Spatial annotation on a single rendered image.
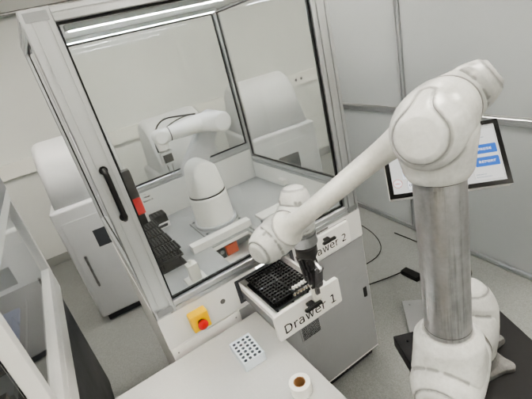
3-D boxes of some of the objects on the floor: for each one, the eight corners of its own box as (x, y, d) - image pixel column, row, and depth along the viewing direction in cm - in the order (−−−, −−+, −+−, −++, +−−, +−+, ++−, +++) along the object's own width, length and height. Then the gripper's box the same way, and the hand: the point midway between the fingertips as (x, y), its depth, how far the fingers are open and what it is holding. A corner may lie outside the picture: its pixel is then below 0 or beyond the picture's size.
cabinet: (382, 351, 218) (365, 233, 186) (227, 476, 176) (170, 351, 144) (288, 283, 296) (264, 191, 264) (165, 357, 254) (119, 259, 222)
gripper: (326, 245, 122) (337, 303, 131) (302, 233, 133) (314, 286, 142) (308, 256, 119) (321, 314, 128) (284, 242, 129) (298, 297, 139)
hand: (315, 292), depth 134 cm, fingers closed
